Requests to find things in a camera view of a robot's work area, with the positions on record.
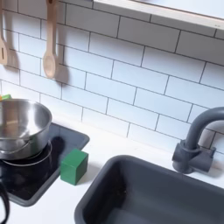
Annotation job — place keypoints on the green orange toy vegetable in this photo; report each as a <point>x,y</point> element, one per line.
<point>5,97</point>

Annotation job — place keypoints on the green cube block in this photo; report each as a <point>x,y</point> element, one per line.
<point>73,169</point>

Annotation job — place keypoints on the steel pot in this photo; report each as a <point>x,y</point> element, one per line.
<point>26,128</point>

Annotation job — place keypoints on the wooden spoon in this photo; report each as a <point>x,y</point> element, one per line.
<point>50,62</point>

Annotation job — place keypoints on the slotted wooden spatula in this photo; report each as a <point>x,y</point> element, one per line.
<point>3,52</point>

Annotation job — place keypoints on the dark grey sink basin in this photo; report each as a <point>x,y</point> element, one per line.
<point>151,198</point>

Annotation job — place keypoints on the black stove top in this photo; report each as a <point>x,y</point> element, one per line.
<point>35,180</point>

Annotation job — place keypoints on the dark grey tap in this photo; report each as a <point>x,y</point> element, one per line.
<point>189,154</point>

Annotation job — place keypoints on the white wooden shelf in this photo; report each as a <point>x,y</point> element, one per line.
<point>163,14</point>

